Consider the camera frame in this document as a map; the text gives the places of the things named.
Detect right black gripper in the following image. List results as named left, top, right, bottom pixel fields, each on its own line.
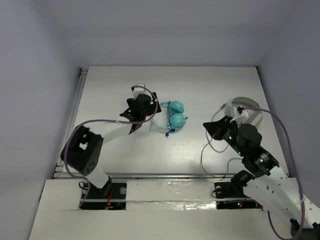
left=203, top=115, right=247, bottom=157

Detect teal headphones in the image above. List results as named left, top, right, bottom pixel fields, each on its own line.
left=149, top=100, right=188, bottom=137

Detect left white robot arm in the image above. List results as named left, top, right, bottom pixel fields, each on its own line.
left=60, top=90, right=161, bottom=197

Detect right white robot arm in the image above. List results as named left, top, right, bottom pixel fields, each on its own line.
left=203, top=116, right=320, bottom=240

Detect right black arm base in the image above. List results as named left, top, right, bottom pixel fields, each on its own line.
left=211, top=170, right=263, bottom=210

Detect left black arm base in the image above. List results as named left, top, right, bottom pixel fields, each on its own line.
left=78, top=181, right=127, bottom=211

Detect grey headphones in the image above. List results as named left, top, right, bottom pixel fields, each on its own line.
left=225, top=97, right=263, bottom=127

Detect grey headphone cable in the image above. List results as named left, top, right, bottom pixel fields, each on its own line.
left=199, top=103, right=245, bottom=181

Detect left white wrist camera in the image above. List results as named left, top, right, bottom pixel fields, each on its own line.
left=131, top=83, right=147, bottom=99

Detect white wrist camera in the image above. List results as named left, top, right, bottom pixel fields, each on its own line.
left=230, top=106, right=249, bottom=125
left=131, top=83, right=147, bottom=99

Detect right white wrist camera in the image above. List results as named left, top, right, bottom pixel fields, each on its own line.
left=230, top=106, right=249, bottom=125

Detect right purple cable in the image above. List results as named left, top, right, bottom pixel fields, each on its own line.
left=241, top=107, right=306, bottom=240

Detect purple cable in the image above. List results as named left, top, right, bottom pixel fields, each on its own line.
left=63, top=85, right=159, bottom=208
left=241, top=107, right=306, bottom=240

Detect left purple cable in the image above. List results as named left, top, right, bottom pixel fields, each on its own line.
left=63, top=85, right=159, bottom=208

